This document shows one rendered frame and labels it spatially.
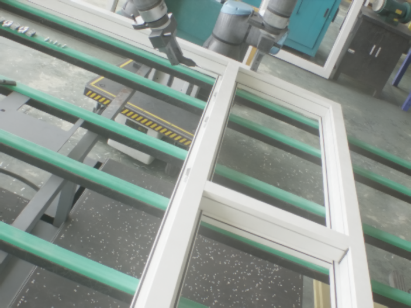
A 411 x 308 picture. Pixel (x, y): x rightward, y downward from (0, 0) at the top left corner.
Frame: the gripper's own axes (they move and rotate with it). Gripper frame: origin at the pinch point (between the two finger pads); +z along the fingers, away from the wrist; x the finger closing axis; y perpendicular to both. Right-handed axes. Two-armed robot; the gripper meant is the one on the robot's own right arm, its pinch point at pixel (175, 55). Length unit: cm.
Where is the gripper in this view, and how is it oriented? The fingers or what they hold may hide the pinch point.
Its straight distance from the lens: 186.3
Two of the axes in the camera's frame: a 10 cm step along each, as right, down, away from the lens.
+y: 9.0, -0.4, -4.3
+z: 3.4, 6.7, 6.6
